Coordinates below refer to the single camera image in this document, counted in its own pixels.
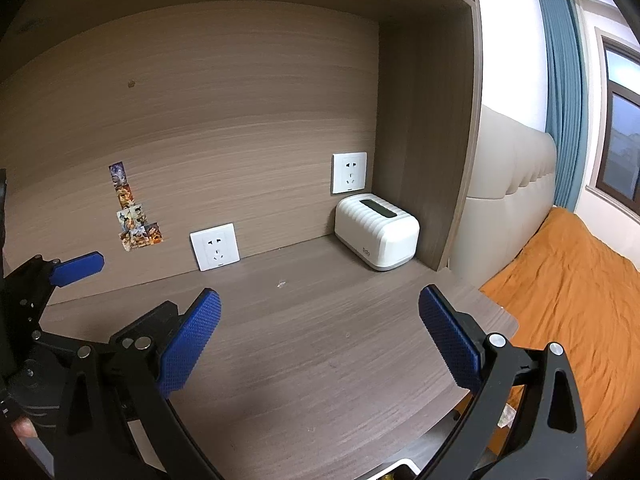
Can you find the white wall socket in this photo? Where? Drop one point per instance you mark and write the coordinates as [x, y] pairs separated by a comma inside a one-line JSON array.
[[215, 247], [349, 172]]

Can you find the white wall socket lower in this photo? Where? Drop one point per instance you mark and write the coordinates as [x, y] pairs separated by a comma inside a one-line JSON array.
[[215, 247]]

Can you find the beige padded headboard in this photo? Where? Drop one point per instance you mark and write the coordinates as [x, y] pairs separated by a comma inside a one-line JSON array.
[[511, 193]]

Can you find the white wall socket upper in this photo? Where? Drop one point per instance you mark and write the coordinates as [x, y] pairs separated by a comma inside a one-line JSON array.
[[349, 172]]

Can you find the blue curtain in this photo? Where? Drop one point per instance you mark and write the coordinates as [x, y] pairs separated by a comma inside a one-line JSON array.
[[567, 107]]

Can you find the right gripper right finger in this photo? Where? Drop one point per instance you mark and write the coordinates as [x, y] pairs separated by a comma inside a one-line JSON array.
[[547, 439]]

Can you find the orange bed cover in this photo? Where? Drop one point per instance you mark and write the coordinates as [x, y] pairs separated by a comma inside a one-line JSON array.
[[567, 286]]

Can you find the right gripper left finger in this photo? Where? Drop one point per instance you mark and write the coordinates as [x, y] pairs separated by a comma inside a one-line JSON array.
[[155, 356]]

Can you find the dark framed window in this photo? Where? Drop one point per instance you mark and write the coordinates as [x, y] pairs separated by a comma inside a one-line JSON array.
[[618, 174]]

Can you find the white trash bin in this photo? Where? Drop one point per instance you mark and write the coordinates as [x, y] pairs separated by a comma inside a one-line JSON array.
[[403, 469]]

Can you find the colourful sticker strip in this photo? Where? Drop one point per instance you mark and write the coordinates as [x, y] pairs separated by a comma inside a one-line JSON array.
[[135, 229]]

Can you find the white tissue box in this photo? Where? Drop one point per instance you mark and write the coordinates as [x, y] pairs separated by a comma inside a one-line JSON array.
[[380, 233]]

